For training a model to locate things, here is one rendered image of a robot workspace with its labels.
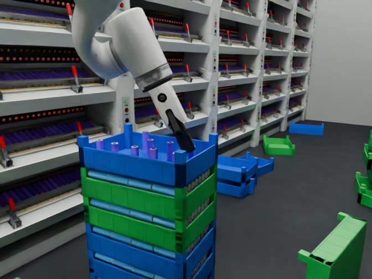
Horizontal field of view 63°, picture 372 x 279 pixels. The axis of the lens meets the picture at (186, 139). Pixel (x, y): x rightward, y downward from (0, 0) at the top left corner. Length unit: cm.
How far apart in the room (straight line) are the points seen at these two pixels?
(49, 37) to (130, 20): 46
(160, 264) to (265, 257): 49
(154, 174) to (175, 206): 8
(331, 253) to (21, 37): 103
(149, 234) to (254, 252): 53
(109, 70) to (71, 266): 71
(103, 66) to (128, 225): 38
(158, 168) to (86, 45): 29
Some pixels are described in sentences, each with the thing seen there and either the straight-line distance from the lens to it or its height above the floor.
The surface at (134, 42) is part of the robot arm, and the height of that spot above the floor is 70.
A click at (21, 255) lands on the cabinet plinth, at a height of 4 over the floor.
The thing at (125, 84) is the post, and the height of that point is 57.
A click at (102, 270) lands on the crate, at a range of 94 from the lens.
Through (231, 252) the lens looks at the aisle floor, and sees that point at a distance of 118.
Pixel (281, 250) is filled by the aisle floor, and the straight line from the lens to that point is 123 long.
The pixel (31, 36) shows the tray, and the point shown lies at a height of 74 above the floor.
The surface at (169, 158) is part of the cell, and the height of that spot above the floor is 43.
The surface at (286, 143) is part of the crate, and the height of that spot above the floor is 2.
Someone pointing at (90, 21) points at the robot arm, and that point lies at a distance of 60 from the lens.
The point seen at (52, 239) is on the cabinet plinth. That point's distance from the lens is 126.
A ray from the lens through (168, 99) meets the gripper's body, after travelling 66.
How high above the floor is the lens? 66
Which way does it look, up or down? 14 degrees down
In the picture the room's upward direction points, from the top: straight up
